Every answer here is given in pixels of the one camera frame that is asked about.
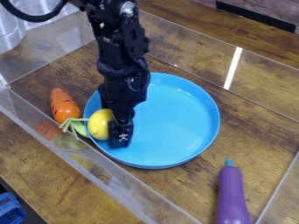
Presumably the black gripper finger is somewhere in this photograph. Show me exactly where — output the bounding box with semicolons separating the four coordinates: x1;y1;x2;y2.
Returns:
97;84;109;109
106;121;133;149

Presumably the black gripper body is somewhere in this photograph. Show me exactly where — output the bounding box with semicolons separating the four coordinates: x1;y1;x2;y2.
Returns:
97;58;150;124

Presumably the yellow toy lemon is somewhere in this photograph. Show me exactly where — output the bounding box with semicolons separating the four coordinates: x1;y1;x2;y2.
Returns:
88;108;113;140

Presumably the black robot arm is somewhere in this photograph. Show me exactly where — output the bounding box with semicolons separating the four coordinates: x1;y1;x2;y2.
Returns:
69;0;150;149

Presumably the blue round tray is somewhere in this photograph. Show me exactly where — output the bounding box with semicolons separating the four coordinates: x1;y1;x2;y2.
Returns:
92;73;220;170

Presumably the orange toy carrot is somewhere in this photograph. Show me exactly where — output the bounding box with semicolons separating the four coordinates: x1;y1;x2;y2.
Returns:
50;87;88;137

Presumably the white curtain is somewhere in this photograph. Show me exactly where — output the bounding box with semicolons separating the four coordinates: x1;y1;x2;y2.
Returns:
0;0;78;54

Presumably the blue plastic object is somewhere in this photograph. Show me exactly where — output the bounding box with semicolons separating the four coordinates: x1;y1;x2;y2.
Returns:
0;192;26;224

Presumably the purple toy eggplant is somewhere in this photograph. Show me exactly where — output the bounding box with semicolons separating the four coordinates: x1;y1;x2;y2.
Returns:
214;159;252;224

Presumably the black cable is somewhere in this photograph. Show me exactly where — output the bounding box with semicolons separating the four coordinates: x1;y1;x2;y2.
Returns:
0;0;68;24

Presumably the clear acrylic enclosure wall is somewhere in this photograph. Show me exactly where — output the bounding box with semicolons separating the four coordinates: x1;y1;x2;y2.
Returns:
0;0;299;224

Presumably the dark wall baseboard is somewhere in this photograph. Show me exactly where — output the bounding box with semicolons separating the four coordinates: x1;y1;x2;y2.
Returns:
216;0;296;33

